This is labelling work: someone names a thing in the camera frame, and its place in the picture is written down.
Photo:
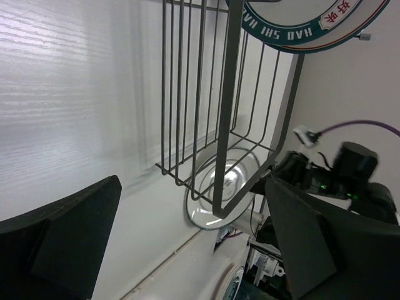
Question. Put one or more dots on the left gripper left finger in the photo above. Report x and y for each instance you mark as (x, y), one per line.
(56, 250)

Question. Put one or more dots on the black rimmed white plate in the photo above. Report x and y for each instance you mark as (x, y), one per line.
(240, 165)

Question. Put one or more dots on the green rimmed white plate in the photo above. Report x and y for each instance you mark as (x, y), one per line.
(308, 26)

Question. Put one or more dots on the grey wire dish rack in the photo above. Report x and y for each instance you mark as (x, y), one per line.
(221, 88)

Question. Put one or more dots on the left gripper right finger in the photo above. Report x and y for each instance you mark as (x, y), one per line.
(331, 253)

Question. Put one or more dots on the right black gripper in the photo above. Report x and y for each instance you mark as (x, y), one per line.
(298, 170)

